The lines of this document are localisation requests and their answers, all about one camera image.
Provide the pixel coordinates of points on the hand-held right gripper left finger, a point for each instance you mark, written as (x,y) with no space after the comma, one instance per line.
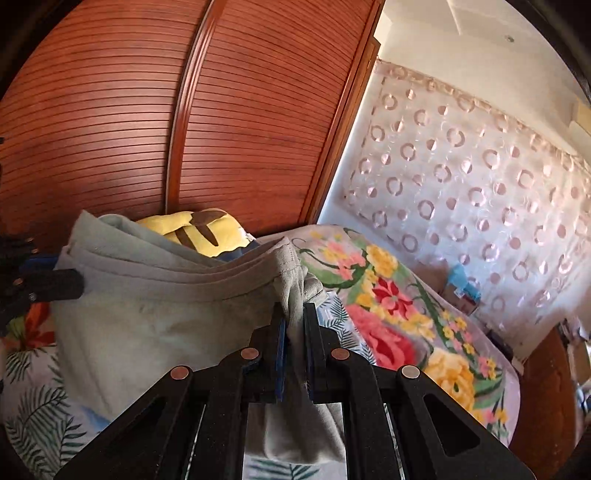
(280,360)

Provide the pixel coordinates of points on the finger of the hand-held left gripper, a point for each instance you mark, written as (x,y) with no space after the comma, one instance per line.
(51,284)
(18,249)

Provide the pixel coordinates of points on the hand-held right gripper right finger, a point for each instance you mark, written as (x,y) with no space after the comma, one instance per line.
(310,364)

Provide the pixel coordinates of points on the grey pants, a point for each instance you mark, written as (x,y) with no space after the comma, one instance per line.
(161,314)

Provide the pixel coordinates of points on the floral blanket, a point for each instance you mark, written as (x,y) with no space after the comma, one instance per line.
(392,323)

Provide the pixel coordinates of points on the yellow plush pillow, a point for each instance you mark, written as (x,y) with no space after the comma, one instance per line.
(217,242)

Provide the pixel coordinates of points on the wooden slatted wardrobe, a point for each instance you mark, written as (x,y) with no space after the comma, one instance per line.
(115,115)

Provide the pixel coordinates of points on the blue tissue box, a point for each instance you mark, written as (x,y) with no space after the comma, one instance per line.
(464,281)

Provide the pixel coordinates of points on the circle patterned sheer curtain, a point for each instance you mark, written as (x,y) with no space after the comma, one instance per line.
(461,184)

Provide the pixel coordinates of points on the wooden cabinet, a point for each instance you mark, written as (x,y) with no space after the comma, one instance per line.
(545,397)

